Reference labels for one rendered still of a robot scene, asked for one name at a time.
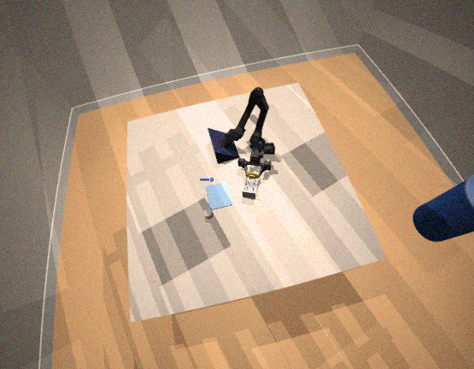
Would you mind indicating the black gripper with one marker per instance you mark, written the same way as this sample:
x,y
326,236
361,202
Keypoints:
x,y
254,162

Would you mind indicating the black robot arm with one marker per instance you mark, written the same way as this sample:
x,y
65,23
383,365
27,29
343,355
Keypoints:
x,y
258,143

